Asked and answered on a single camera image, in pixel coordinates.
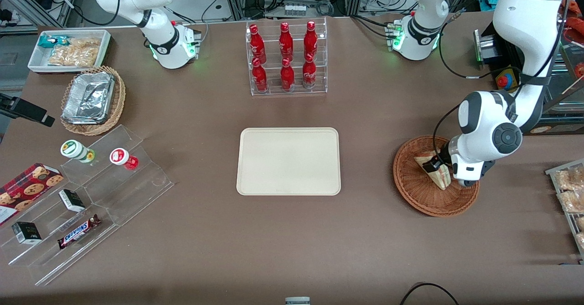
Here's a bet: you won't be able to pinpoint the clear bag of crackers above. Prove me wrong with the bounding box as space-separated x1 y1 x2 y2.
47 46 99 67
68 37 101 51

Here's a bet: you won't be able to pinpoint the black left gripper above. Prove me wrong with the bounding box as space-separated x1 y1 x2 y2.
422 146 452 174

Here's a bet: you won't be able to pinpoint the beige plastic tray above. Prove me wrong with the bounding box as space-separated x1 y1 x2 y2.
236 127 341 196

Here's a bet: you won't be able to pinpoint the small black box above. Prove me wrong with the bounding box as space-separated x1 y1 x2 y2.
58 189 86 213
11 221 42 244

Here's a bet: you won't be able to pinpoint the teal snack packet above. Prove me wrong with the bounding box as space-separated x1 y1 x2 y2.
38 36 70 49

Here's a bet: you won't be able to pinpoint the Snickers chocolate bar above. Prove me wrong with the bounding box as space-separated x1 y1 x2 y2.
57 214 101 250

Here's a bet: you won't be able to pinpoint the clear acrylic step shelf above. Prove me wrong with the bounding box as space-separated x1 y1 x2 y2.
0 125 175 286

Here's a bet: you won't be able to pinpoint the green lid white cup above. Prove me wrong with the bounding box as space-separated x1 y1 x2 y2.
61 140 95 164

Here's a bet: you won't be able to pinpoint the red lid cup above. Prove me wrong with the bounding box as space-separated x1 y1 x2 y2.
109 148 139 170

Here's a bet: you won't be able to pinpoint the bagged pastry snack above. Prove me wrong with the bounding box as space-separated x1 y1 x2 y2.
558 190 584 214
554 167 584 191

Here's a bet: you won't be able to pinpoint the black food warmer appliance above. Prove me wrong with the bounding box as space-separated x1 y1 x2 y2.
490 0 584 137

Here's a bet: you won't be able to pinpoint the triangle sandwich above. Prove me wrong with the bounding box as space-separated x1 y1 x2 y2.
414 150 453 191

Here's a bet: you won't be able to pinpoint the oval light wicker basket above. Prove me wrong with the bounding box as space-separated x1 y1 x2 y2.
60 66 126 136

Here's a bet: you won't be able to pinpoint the red tartan cookie box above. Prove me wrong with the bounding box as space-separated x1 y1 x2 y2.
0 163 64 226

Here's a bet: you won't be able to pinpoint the clear acrylic bottle rack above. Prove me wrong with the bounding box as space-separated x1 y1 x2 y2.
245 17 328 97

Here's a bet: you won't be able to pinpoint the round brown wicker basket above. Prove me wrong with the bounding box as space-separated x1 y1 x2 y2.
393 135 480 217

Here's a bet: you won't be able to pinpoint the red cola bottle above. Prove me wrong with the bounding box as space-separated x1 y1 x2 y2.
304 21 318 60
249 24 266 63
280 58 295 91
302 54 317 89
252 58 268 92
279 22 294 61

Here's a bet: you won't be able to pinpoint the wire rack tray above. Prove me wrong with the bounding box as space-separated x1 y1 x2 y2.
545 159 584 265

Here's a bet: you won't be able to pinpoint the white rectangular snack bin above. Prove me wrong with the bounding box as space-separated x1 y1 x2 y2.
27 30 111 74

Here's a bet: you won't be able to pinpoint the black cable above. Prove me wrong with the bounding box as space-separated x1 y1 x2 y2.
400 282 459 305

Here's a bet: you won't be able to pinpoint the stacked aluminium foil containers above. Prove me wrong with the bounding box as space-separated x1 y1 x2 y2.
62 71 115 125

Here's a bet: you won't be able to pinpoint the silver box with green light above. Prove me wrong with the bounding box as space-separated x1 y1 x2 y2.
474 29 498 64

